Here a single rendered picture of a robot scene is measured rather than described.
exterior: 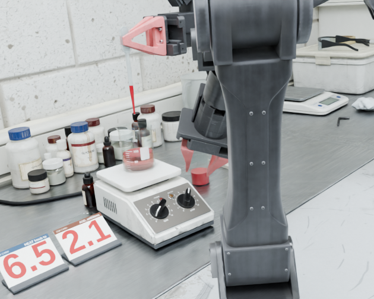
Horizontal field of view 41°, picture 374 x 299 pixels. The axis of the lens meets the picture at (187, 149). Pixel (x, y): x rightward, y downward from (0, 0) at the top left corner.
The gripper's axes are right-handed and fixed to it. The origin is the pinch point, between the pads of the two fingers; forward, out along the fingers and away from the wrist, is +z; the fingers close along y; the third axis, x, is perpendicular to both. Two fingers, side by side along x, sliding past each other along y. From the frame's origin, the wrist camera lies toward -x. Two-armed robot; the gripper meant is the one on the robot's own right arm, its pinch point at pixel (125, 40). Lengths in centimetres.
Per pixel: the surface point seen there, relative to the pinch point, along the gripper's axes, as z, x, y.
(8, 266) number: 27.7, 29.8, 6.1
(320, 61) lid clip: -99, 20, -38
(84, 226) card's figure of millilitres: 14.2, 29.0, 4.0
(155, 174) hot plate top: 0.0, 23.3, 5.3
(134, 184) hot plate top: 5.1, 23.4, 6.6
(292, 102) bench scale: -72, 29, -27
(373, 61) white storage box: -109, 21, -24
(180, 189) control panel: -2.5, 25.9, 9.0
